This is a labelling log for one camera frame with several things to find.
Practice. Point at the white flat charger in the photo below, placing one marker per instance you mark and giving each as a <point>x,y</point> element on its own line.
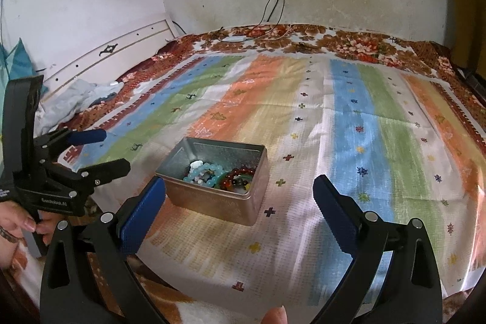
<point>234,38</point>

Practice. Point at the silver metal tin box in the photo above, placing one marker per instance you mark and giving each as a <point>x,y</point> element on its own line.
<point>227,210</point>

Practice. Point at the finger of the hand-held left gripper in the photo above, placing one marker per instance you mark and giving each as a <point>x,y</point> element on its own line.
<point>89,136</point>
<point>106,170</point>

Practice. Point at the striped pastel cloth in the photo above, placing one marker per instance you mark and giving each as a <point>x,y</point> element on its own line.
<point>349,126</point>

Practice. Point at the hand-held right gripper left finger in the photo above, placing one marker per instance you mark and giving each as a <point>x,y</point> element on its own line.
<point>142,217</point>

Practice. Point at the grey crumpled clothes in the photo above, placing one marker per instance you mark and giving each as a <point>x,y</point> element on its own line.
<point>81,96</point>

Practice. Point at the person's left hand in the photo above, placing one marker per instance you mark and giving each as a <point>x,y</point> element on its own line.
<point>11,219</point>

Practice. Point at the person's right hand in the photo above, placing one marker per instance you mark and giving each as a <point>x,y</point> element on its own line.
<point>275,316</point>

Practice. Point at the yellow curtain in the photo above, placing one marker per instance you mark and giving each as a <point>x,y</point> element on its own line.
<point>465,5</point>

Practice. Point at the teal pillow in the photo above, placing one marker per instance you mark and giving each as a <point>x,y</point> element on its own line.
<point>17,62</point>

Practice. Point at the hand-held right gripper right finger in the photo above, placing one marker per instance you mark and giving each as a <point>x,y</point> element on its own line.
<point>336,217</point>

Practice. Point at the green jade bangle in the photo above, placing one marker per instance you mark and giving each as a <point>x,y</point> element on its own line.
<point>246,178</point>

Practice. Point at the white headboard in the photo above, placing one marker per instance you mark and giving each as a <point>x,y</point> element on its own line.
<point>125,39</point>

